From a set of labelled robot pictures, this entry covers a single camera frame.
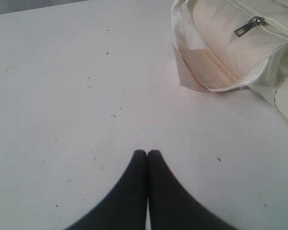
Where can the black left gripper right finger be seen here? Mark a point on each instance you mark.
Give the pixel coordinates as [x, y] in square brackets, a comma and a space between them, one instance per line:
[171, 207]

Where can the cream fabric duffel bag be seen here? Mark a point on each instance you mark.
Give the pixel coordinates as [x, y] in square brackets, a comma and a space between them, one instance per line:
[224, 45]

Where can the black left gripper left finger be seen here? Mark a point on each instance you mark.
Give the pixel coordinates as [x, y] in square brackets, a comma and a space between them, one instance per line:
[125, 206]

